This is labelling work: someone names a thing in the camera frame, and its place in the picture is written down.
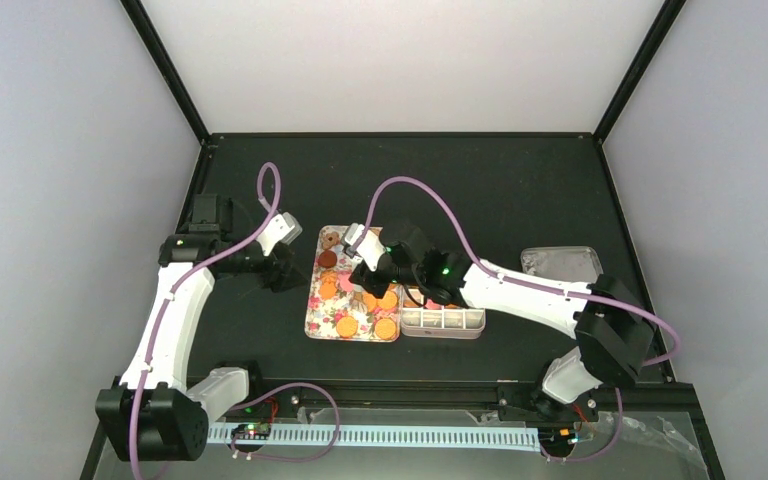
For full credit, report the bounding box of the floral cookie tray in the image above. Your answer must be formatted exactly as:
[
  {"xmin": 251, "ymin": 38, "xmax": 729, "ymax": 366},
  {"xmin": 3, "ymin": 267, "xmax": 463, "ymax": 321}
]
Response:
[{"xmin": 304, "ymin": 225, "xmax": 403, "ymax": 343}]

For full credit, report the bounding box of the pink divided cookie tin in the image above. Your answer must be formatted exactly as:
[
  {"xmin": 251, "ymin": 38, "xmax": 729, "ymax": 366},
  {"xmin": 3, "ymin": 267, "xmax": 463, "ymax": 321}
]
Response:
[{"xmin": 400, "ymin": 299, "xmax": 486, "ymax": 340}]

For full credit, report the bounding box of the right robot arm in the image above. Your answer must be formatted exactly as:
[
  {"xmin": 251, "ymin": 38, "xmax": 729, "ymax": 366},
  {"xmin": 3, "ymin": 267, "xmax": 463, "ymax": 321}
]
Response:
[{"xmin": 341, "ymin": 223, "xmax": 654, "ymax": 419}]

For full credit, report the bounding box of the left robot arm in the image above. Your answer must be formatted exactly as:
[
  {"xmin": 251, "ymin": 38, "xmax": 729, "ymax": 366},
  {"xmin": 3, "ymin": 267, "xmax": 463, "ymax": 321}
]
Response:
[{"xmin": 95, "ymin": 195, "xmax": 304, "ymax": 462}]

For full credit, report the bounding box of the dark brown round cookie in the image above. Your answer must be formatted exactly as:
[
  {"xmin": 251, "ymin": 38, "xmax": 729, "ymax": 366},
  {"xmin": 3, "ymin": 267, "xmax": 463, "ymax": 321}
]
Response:
[{"xmin": 317, "ymin": 250, "xmax": 338, "ymax": 269}]

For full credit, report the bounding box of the brown flower cookie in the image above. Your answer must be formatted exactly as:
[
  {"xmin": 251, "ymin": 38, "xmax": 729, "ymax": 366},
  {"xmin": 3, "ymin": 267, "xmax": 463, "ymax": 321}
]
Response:
[{"xmin": 320, "ymin": 231, "xmax": 341, "ymax": 250}]

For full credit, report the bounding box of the clear plastic tin lid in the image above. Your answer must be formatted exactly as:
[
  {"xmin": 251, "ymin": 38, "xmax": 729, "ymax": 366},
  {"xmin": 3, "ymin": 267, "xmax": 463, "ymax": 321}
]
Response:
[{"xmin": 520, "ymin": 246, "xmax": 603, "ymax": 283}]

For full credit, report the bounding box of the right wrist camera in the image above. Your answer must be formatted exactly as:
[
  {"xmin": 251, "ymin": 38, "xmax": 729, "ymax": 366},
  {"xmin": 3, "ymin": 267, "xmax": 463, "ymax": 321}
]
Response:
[{"xmin": 341, "ymin": 223, "xmax": 387, "ymax": 272}]

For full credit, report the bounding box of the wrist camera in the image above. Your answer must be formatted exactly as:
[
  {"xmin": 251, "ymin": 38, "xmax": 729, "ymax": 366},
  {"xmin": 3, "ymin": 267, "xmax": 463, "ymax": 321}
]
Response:
[
  {"xmin": 341, "ymin": 223, "xmax": 387, "ymax": 272},
  {"xmin": 256, "ymin": 212, "xmax": 303, "ymax": 256}
]

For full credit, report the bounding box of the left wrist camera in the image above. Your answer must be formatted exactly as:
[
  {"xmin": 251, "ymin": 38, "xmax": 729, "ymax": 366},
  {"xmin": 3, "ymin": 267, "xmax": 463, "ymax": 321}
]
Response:
[{"xmin": 256, "ymin": 212, "xmax": 303, "ymax": 256}]

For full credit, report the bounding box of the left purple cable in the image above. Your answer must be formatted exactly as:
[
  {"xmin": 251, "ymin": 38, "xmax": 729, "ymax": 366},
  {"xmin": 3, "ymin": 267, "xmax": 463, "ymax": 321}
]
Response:
[{"xmin": 128, "ymin": 161, "xmax": 342, "ymax": 480}]

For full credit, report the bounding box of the white slotted cable duct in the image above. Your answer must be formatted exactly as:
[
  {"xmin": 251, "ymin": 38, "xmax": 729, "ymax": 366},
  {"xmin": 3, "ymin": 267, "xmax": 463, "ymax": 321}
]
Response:
[{"xmin": 207, "ymin": 422, "xmax": 541, "ymax": 453}]

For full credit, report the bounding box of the black frame post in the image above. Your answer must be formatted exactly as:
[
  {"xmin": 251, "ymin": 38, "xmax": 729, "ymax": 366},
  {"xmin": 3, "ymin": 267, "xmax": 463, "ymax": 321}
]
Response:
[{"xmin": 120, "ymin": 0, "xmax": 210, "ymax": 144}]

